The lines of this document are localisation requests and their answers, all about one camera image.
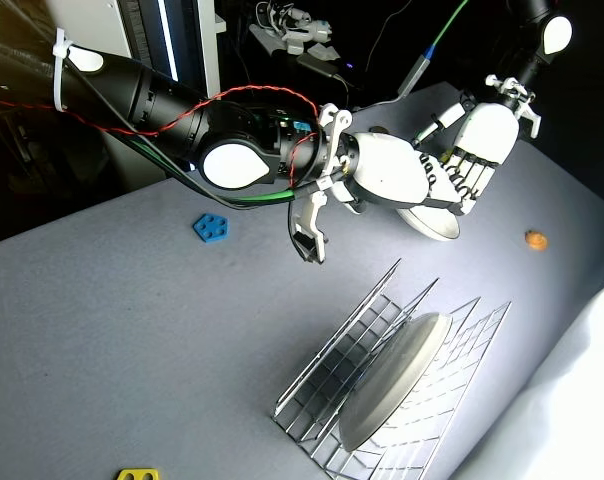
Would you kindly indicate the white cloth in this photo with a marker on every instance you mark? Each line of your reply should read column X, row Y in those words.
column 582, row 400

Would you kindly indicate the spare white robot hand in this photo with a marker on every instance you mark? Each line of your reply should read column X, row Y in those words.
column 302, row 30

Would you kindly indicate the blue pentagon block with holes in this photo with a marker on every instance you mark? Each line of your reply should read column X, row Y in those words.
column 200, row 228

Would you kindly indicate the yellow two-hole block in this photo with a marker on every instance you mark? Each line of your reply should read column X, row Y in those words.
column 132, row 475

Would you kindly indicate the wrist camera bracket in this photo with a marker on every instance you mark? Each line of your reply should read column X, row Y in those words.
column 532, row 122
column 314, row 220

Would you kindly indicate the dark power adapter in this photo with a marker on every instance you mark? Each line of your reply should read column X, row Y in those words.
column 322, row 67

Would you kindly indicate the orange-brown toy pastry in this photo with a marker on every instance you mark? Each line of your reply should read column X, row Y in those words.
column 536, row 240

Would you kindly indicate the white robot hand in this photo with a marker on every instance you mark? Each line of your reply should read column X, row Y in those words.
column 489, row 130
column 387, row 170

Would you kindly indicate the white plate with dark rim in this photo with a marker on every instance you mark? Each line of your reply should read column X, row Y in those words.
column 392, row 380
column 432, row 225

